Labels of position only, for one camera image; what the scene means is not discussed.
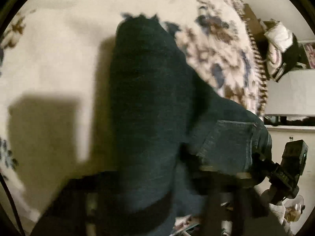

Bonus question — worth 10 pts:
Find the floral cream fleece blanket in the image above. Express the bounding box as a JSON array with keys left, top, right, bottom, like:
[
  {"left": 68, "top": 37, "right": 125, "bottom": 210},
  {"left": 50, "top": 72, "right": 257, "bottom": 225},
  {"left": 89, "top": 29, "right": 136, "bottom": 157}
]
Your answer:
[{"left": 1, "top": 0, "right": 265, "bottom": 235}]

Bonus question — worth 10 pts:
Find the pile of clothes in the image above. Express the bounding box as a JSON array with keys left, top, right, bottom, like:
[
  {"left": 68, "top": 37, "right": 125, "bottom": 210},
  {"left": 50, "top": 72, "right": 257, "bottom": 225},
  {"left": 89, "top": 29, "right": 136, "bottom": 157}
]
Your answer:
[{"left": 262, "top": 19, "right": 314, "bottom": 82}]

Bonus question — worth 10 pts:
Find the dark green denim pant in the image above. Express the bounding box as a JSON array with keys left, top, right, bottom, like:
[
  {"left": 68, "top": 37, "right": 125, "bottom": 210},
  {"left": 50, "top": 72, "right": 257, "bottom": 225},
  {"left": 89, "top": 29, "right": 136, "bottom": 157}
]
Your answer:
[{"left": 109, "top": 15, "right": 271, "bottom": 235}]

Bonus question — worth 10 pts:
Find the black cable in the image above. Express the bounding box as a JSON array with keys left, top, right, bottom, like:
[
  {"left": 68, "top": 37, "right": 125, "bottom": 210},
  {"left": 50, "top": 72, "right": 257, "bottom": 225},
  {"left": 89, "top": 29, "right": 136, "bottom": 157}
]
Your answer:
[{"left": 0, "top": 171, "right": 27, "bottom": 236}]

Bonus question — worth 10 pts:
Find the white cabinet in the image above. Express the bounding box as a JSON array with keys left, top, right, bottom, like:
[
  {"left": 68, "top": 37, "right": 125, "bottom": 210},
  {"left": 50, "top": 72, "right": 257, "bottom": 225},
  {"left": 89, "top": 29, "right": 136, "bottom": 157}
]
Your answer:
[{"left": 253, "top": 68, "right": 315, "bottom": 234}]

